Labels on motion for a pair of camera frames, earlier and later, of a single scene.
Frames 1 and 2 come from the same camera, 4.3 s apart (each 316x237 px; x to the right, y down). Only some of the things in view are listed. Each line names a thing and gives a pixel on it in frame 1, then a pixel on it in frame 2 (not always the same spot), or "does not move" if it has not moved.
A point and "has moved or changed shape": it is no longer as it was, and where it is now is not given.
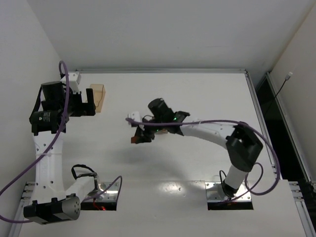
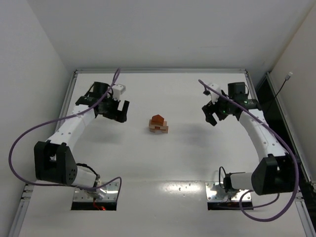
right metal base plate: [215, 193] does not move
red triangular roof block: [133, 139] has moved or changed shape
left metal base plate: [107, 191] does not move
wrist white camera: [75, 76] -> [118, 89]
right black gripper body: [144, 132] -> [213, 111]
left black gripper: [84, 108] -> [116, 110]
